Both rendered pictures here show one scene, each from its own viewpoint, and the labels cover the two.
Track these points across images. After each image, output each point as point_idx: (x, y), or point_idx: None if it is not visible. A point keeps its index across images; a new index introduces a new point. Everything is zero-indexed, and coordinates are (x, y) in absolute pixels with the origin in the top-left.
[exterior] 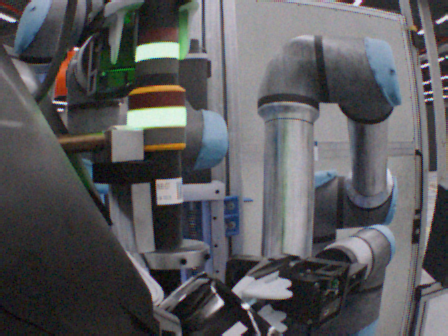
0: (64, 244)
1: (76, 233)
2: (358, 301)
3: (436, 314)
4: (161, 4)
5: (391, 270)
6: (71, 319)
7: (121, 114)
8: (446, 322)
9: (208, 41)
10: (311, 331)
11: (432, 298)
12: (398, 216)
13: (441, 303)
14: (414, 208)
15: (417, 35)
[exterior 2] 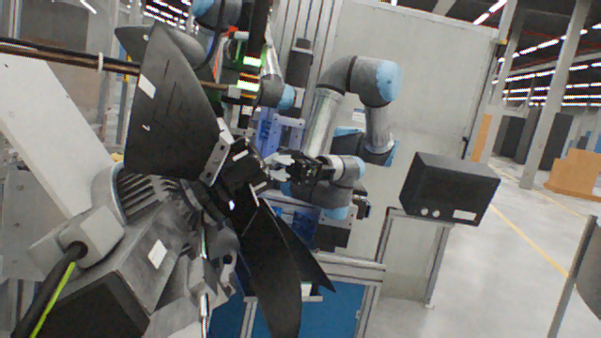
0: (197, 109)
1: (202, 108)
2: (335, 191)
3: (473, 279)
4: (255, 41)
5: None
6: (192, 124)
7: None
8: (481, 290)
9: (316, 42)
10: (311, 199)
11: (473, 264)
12: None
13: (482, 272)
14: None
15: (504, 48)
